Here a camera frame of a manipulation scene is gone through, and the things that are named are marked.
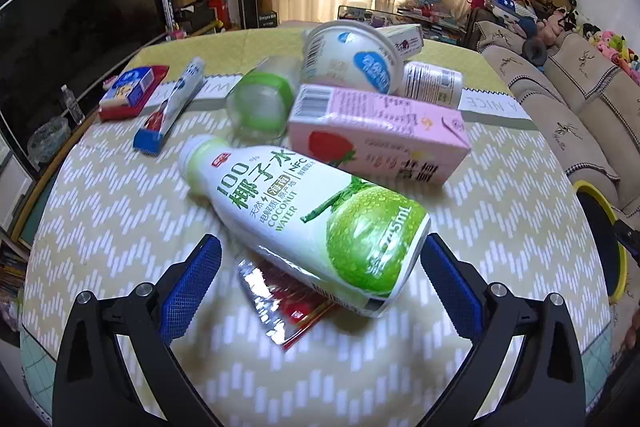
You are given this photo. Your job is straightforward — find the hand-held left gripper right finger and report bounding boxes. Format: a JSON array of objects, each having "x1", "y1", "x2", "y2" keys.
[{"x1": 420, "y1": 233, "x2": 586, "y2": 427}]

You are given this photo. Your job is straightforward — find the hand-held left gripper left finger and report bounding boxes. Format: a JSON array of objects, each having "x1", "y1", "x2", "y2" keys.
[{"x1": 52, "y1": 234, "x2": 223, "y2": 427}]

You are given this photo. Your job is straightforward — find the yellow rimmed trash bin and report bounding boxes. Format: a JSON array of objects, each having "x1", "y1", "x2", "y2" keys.
[{"x1": 572, "y1": 179, "x2": 628, "y2": 305}]

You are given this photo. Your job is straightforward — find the coconut water bottle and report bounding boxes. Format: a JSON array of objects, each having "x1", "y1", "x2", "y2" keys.
[{"x1": 178, "y1": 134, "x2": 432, "y2": 319}]

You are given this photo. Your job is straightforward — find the pink drink carton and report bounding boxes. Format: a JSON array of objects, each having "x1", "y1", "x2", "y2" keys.
[{"x1": 287, "y1": 84, "x2": 472, "y2": 186}]

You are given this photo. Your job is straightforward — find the small white bottle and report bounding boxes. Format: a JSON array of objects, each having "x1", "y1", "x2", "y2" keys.
[{"x1": 400, "y1": 61, "x2": 464, "y2": 109}]

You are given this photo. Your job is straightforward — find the green white paper box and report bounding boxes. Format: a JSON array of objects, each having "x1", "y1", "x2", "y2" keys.
[{"x1": 375, "y1": 24, "x2": 425, "y2": 58}]

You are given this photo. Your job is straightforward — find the white yogurt cup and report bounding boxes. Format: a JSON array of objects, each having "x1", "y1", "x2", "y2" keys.
[{"x1": 301, "y1": 20, "x2": 404, "y2": 95}]

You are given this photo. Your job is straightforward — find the red foil snack wrapper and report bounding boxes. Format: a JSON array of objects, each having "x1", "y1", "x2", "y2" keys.
[{"x1": 236, "y1": 258, "x2": 335, "y2": 352}]

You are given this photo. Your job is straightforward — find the beige sofa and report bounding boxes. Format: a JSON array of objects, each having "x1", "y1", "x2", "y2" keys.
[{"x1": 472, "y1": 21, "x2": 640, "y2": 218}]

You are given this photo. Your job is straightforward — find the blue white toothpaste box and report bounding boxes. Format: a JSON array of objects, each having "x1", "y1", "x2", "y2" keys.
[{"x1": 133, "y1": 57, "x2": 206, "y2": 155}]

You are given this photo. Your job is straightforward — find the pile of plush toys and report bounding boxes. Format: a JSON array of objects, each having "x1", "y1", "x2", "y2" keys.
[{"x1": 535, "y1": 0, "x2": 640, "y2": 82}]

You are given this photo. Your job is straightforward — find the clear bottle green label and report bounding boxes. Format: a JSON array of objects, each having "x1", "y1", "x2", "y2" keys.
[{"x1": 226, "y1": 55, "x2": 301, "y2": 142}]

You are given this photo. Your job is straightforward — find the dark grey neck pillow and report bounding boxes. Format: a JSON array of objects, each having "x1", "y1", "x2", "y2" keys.
[{"x1": 522, "y1": 38, "x2": 548, "y2": 65}]

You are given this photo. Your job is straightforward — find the red blue flat box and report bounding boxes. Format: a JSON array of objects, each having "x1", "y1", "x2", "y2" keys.
[{"x1": 98, "y1": 65, "x2": 170, "y2": 122}]

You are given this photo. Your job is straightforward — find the glass ashtray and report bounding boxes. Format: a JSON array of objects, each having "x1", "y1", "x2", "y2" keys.
[{"x1": 27, "y1": 116, "x2": 71, "y2": 165}]

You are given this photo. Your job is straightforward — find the small clear water bottle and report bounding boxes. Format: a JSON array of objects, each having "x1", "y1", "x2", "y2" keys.
[{"x1": 61, "y1": 85, "x2": 85, "y2": 125}]

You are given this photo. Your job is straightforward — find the blue star print bag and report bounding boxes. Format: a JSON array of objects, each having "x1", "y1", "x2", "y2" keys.
[{"x1": 487, "y1": 0, "x2": 536, "y2": 25}]

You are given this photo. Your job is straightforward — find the pile of books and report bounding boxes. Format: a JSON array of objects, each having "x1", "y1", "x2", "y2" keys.
[{"x1": 397, "y1": 0, "x2": 471, "y2": 40}]

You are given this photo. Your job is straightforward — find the black television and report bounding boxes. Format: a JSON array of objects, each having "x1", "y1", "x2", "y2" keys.
[{"x1": 0, "y1": 0, "x2": 168, "y2": 142}]

